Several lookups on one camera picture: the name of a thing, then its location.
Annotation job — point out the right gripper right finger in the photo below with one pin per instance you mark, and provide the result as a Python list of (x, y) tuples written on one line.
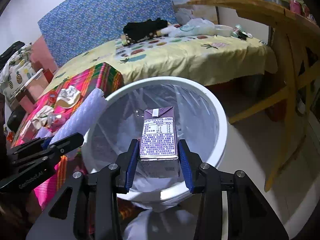
[(194, 175)]

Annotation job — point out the white paper bag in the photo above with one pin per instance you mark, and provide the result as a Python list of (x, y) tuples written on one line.
[(40, 118)]

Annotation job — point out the yellow pineapple bed sheet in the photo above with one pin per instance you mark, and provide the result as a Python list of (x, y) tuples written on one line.
[(205, 59)]

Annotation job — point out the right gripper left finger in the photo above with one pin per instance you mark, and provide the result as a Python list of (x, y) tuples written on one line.
[(127, 163)]

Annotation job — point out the pink plaid tablecloth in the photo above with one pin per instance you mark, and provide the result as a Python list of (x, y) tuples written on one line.
[(56, 106)]

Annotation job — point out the white round trash bin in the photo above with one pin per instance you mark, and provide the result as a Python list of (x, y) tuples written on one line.
[(199, 118)]

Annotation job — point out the blue floral headboard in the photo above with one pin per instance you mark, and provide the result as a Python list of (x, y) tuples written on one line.
[(76, 26)]

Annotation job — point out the white plastic bag on bed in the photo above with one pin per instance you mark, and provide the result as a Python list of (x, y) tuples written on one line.
[(200, 26)]

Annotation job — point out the clear jelly cup red content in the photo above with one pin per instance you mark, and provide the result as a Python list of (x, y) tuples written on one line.
[(55, 120)]

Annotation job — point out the purple drink carton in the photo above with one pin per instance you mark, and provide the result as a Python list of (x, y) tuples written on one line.
[(158, 155)]

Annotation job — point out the wooden chair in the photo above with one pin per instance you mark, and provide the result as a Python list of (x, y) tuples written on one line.
[(294, 35)]

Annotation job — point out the red round foil lid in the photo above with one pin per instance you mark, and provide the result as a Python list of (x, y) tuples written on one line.
[(52, 96)]

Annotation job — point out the black suitcase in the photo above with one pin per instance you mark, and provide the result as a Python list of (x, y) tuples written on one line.
[(15, 119)]

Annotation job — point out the small green can on bed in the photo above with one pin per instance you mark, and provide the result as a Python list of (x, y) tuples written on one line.
[(238, 32)]

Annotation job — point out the black clothing on bed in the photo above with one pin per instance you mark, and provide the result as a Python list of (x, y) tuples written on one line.
[(139, 30)]

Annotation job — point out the red strawberry milk carton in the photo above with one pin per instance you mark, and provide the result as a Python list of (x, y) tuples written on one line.
[(27, 132)]

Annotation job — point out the white foam net sleeve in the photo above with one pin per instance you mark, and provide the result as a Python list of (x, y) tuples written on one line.
[(84, 117), (44, 133)]

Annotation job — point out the pink storage box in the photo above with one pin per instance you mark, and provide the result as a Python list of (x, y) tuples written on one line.
[(37, 84)]

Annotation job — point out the patterned crushed paper cup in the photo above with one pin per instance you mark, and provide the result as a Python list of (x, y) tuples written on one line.
[(67, 98)]

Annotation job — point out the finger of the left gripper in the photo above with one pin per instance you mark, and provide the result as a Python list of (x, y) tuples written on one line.
[(34, 146), (58, 148)]

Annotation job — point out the pineapple print bedding pile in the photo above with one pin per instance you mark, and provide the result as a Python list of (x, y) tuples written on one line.
[(17, 71)]

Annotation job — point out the black bag on pile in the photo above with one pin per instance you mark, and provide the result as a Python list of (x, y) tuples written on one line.
[(10, 51)]

